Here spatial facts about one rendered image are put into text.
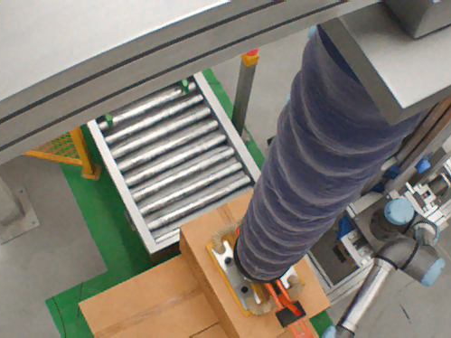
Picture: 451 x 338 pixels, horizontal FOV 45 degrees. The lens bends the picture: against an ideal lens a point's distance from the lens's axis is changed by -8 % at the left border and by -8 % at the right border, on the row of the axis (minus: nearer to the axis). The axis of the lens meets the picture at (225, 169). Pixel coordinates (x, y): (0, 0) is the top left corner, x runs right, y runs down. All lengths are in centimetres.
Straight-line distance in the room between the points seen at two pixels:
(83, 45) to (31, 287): 319
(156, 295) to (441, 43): 238
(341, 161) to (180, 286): 197
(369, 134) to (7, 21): 63
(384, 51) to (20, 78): 43
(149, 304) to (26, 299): 97
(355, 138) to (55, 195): 293
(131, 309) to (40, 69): 252
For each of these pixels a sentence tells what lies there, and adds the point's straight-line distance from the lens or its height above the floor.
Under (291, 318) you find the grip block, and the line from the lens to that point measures 225.
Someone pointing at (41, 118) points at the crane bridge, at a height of 300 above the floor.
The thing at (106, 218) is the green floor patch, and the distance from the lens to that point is 361.
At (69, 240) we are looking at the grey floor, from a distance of 361.
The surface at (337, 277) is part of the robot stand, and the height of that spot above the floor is 21.
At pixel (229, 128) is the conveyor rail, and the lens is 314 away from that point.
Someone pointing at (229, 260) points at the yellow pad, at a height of 113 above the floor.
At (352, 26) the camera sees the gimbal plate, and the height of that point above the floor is 288.
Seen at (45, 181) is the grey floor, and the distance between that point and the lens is 376.
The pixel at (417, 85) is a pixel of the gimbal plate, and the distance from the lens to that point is 69.
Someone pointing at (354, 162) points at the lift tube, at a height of 249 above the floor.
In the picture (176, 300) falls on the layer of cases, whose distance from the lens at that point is 291.
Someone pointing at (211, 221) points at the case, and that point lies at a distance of 245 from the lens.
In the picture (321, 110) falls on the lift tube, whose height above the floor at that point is 261.
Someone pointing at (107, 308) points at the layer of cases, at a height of 54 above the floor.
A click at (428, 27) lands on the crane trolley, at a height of 290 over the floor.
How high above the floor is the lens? 342
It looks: 68 degrees down
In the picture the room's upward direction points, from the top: 9 degrees clockwise
